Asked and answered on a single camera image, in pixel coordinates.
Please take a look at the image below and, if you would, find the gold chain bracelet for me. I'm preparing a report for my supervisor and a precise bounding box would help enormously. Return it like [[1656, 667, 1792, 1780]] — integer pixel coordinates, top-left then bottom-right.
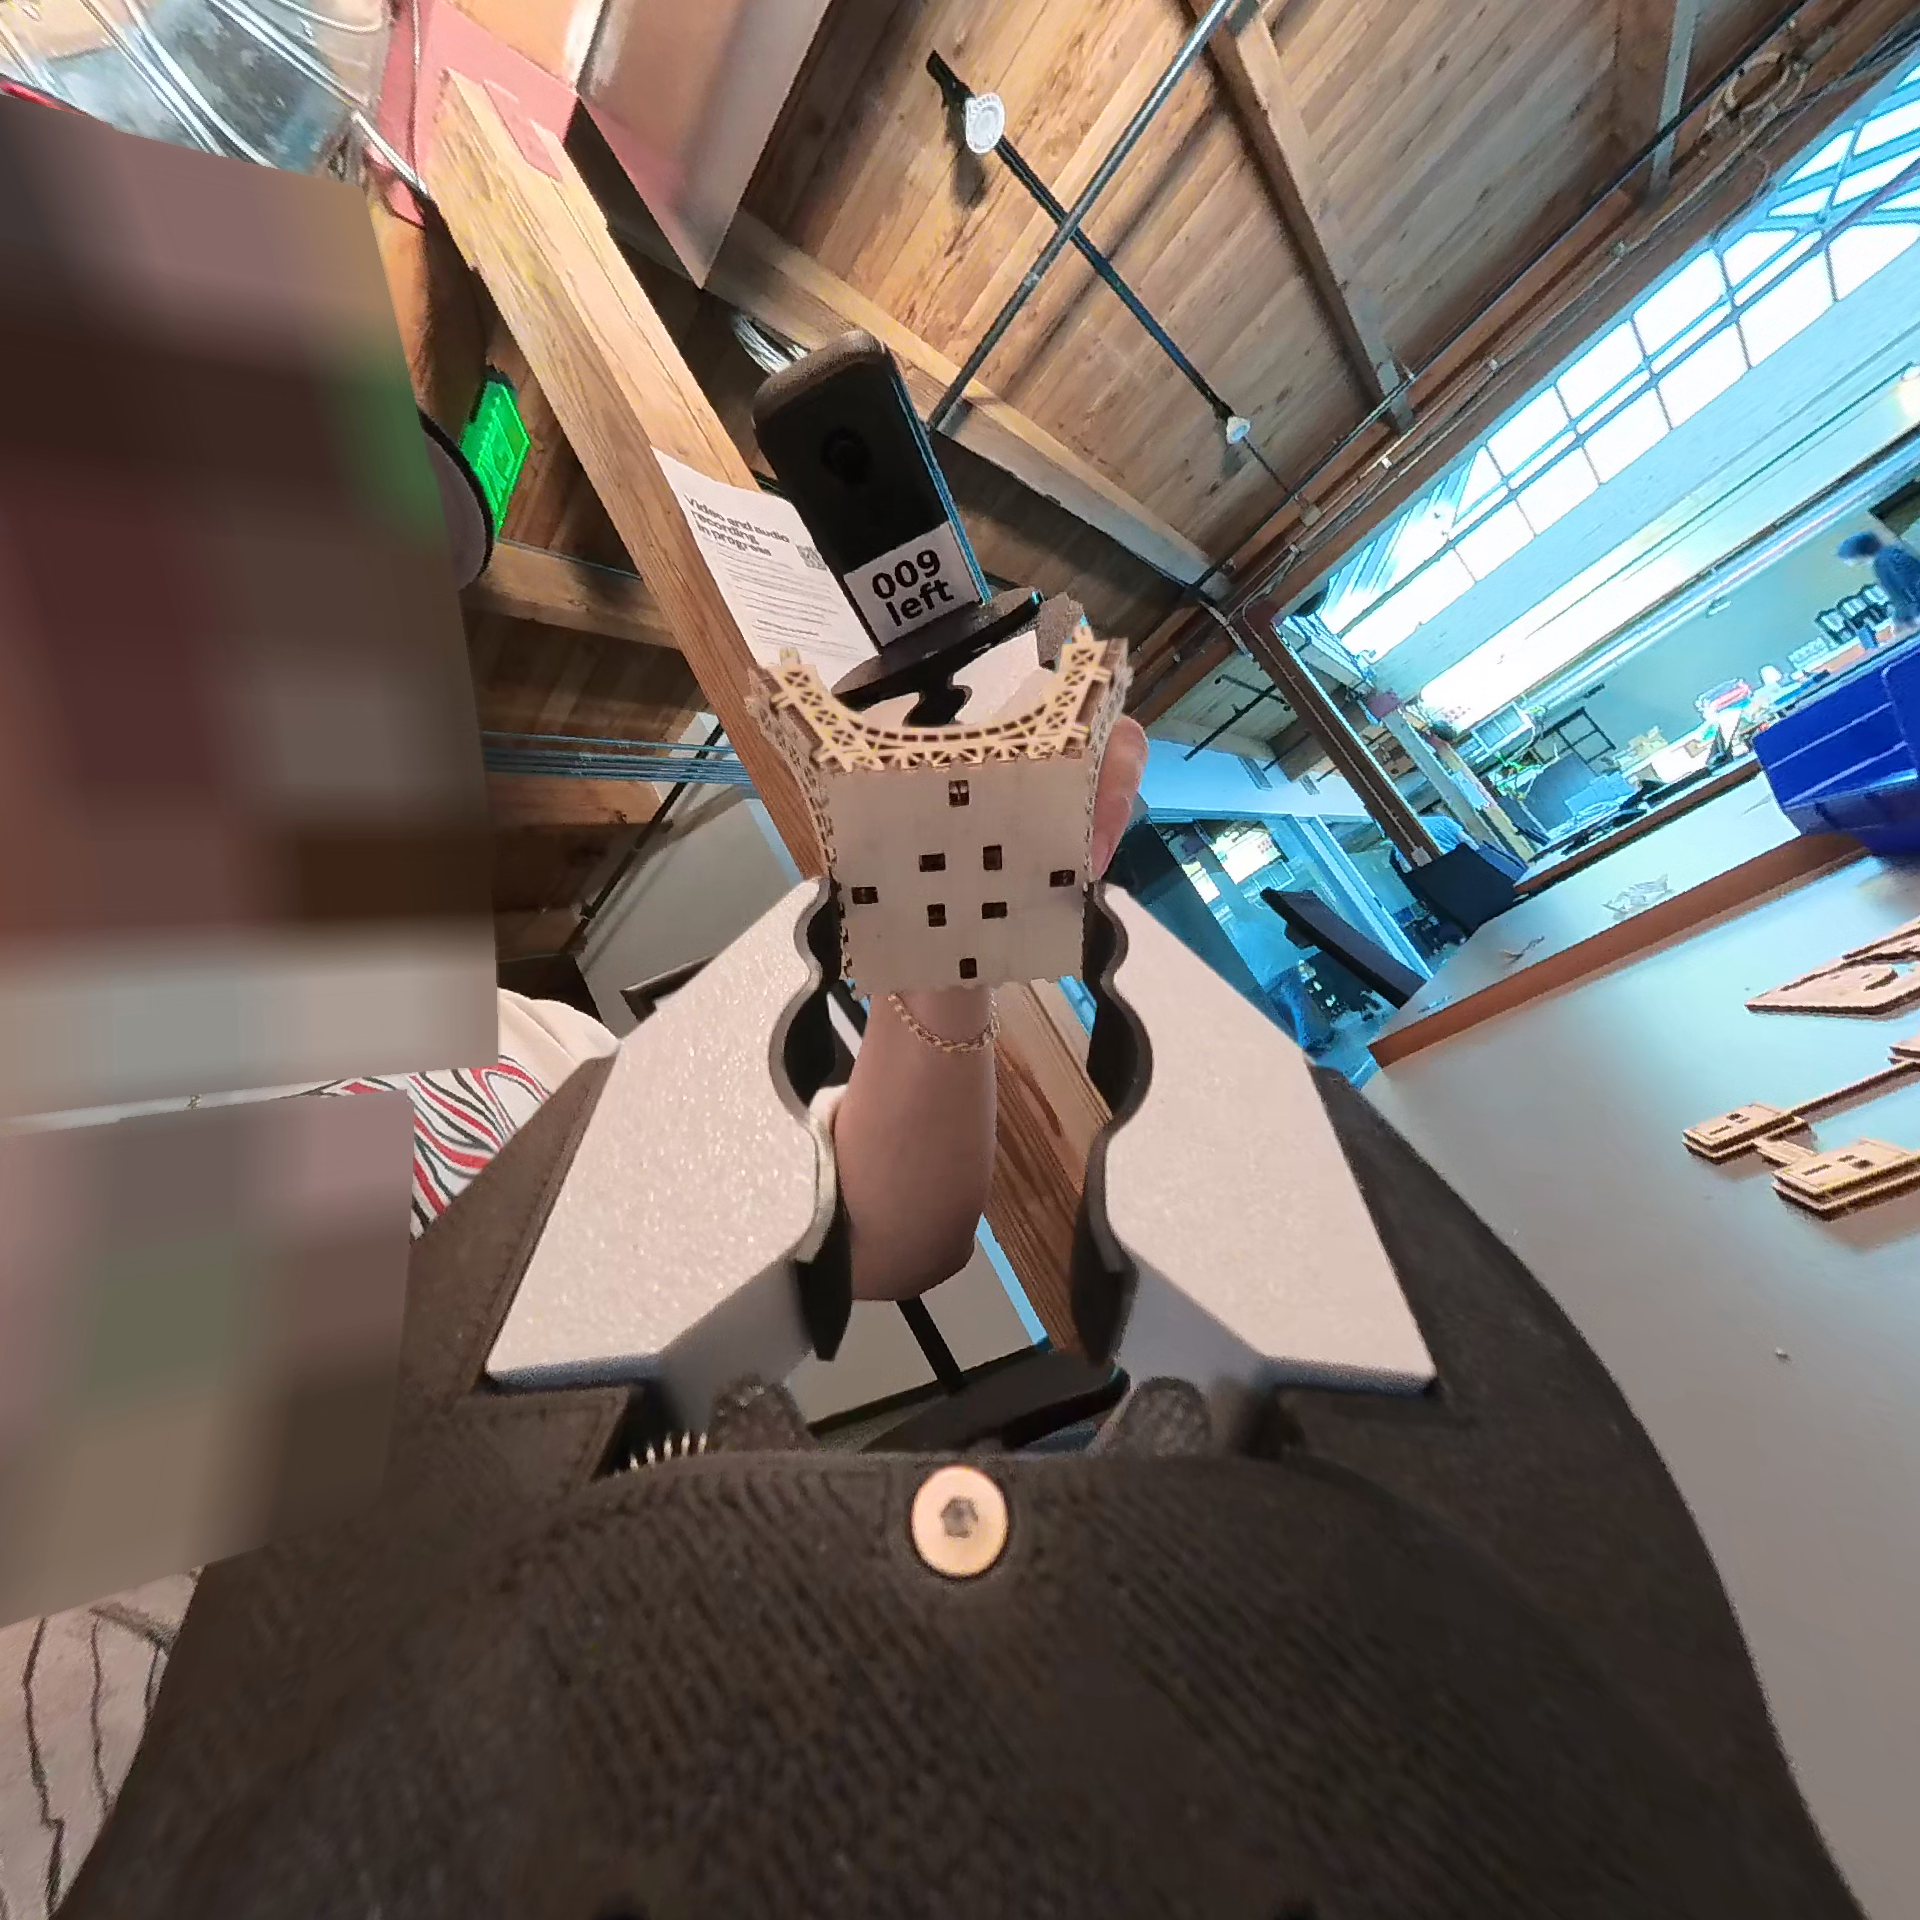
[[885, 990, 1004, 1055]]

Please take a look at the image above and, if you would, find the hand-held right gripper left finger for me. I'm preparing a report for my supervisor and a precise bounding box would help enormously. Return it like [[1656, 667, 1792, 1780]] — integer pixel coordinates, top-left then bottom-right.
[[483, 883, 866, 1394]]

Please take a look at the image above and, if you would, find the grey metal duct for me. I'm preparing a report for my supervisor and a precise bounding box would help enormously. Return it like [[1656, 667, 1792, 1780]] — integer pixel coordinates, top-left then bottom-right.
[[578, 0, 843, 285]]

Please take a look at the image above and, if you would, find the dark office chair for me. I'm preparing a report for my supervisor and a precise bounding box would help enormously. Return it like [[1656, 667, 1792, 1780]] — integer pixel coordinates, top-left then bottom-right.
[[1395, 840, 1535, 938]]

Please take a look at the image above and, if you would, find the white paper notice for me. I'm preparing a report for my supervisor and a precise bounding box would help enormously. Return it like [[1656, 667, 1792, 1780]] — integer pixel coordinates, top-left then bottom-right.
[[653, 446, 885, 662]]

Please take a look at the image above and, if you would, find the black ceiling rail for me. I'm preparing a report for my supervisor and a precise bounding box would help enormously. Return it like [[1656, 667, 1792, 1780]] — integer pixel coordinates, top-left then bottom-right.
[[924, 50, 1250, 437]]

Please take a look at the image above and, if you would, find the flat wooden cutout sheet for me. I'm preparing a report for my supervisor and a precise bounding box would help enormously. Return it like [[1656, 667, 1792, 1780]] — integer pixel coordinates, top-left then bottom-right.
[[1746, 921, 1920, 1023]]

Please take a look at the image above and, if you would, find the person's left forearm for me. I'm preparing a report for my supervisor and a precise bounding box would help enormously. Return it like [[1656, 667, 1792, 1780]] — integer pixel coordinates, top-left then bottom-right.
[[811, 981, 1004, 1304]]

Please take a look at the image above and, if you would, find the grey lined cloth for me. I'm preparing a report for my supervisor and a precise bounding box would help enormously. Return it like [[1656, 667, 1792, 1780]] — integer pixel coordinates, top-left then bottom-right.
[[0, 1568, 206, 1920]]

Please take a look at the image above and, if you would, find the grey desk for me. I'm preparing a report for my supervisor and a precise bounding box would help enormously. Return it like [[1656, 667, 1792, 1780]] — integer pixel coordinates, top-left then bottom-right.
[[1359, 772, 1920, 1920]]

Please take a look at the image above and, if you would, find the flat wooden cutout piece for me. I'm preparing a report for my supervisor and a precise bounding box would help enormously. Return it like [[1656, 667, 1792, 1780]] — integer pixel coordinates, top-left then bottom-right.
[[1770, 1137, 1920, 1220]]

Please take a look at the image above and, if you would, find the large skylight window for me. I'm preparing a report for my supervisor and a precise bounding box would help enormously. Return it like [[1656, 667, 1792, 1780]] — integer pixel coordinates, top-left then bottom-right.
[[1322, 66, 1920, 721]]

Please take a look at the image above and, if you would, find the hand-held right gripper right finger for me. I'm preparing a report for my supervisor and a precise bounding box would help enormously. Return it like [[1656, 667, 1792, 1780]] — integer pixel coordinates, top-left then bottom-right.
[[1072, 885, 1441, 1390]]

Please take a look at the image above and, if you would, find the striped shirt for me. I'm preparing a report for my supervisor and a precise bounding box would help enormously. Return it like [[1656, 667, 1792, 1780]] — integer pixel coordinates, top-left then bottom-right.
[[338, 1050, 555, 1239]]

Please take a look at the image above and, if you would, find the wooden support post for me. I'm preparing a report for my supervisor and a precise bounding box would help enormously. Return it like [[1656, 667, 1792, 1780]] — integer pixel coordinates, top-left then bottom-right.
[[428, 66, 1104, 1352]]

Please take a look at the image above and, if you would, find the flat wooden cutout with rod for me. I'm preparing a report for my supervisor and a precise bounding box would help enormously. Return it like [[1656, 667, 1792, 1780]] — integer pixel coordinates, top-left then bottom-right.
[[1681, 1036, 1920, 1167]]

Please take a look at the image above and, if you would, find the silver foil duct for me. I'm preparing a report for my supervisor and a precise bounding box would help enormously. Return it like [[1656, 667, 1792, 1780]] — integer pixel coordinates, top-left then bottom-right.
[[0, 0, 396, 169]]

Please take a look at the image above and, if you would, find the grey metal ceiling pipe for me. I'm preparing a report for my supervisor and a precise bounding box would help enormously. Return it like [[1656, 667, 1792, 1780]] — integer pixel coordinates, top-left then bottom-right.
[[927, 0, 1250, 437]]

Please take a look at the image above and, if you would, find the green exit sign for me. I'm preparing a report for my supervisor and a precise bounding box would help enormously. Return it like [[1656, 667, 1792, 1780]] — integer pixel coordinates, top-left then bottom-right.
[[455, 371, 537, 524]]

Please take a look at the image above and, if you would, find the blue plastic bin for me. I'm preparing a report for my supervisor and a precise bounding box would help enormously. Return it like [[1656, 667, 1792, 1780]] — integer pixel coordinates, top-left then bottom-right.
[[1754, 636, 1920, 859]]

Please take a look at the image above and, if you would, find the wooden lattice tower base model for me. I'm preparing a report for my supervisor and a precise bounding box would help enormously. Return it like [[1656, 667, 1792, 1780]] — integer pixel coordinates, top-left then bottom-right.
[[748, 625, 1136, 990]]

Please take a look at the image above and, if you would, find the person's left hand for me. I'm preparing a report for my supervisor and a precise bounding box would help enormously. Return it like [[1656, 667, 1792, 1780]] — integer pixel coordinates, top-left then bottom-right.
[[1083, 718, 1152, 885]]

